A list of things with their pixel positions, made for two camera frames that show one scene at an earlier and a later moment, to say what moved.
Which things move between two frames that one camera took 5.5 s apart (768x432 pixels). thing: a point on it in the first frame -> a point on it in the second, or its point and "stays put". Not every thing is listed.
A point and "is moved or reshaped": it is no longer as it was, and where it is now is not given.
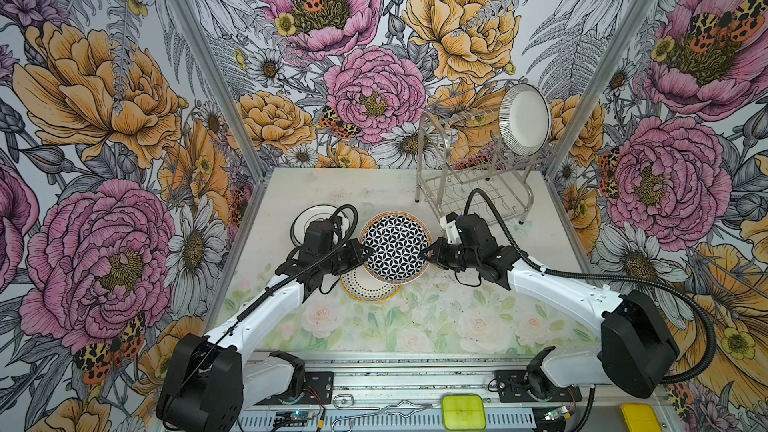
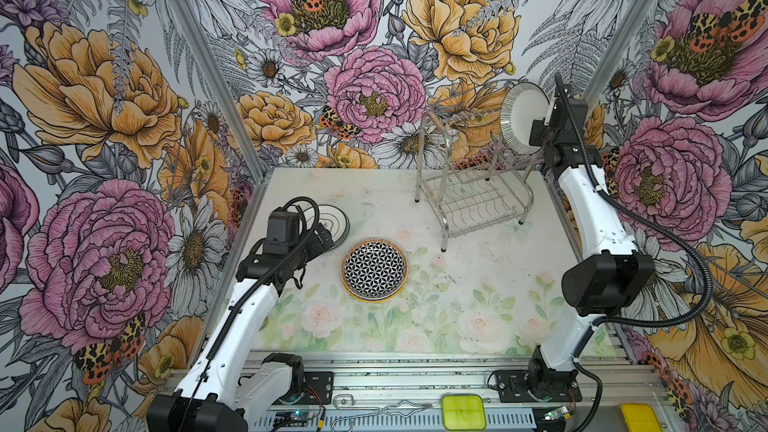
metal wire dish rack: (461, 162) stays put
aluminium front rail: (440, 393) stays put
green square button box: (463, 412) stays put
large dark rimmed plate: (524, 119) stays put
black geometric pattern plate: (396, 238) is moved or reshaped
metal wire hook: (345, 402) stays put
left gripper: (354, 247) -> (316, 248)
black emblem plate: (336, 215) stays put
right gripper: (438, 258) -> (536, 129)
